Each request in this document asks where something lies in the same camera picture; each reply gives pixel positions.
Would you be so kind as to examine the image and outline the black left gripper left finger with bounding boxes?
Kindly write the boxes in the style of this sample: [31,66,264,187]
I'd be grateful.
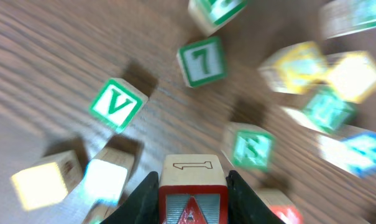
[101,171,159,224]

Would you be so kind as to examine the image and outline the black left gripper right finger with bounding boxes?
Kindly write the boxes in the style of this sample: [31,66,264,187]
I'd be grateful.
[226,170,284,224]

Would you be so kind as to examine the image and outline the red A wooden block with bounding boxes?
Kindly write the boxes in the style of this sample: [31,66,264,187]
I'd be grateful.
[158,154,228,224]

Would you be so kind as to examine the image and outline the red E wooden block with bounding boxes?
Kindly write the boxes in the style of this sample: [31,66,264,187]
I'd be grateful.
[256,189,304,224]

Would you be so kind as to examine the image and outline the green 4 wooden block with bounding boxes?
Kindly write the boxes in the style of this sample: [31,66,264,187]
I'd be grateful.
[82,203,117,224]

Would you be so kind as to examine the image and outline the blue L wooden block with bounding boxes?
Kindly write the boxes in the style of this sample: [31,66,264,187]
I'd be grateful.
[82,147,134,207]

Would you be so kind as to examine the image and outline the green R wooden block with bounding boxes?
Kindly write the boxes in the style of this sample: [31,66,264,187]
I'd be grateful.
[221,122,275,170]

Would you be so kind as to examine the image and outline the yellow G wooden block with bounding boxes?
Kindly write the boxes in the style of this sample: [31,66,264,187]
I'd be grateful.
[11,151,83,211]

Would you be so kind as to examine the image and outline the green V wooden block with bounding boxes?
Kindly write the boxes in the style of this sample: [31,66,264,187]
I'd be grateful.
[89,78,148,133]

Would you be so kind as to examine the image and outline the green N wooden block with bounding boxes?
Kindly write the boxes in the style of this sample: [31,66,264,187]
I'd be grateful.
[280,85,358,134]

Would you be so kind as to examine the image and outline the blue P wooden block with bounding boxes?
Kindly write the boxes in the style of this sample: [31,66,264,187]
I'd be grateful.
[317,131,376,178]

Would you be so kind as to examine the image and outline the yellow C wooden block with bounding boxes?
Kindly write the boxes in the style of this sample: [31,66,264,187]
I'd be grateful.
[258,41,328,95]

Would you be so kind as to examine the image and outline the green 7 wooden block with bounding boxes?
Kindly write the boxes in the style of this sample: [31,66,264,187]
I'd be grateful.
[177,36,227,88]

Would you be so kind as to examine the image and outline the yellow block behind N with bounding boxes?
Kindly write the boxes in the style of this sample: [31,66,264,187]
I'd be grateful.
[325,51,376,104]

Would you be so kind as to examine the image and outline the green J wooden block left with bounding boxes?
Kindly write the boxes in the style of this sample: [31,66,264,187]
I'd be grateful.
[188,0,248,36]

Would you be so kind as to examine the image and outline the green Z wooden block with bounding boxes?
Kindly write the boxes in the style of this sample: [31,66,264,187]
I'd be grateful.
[319,0,376,39]

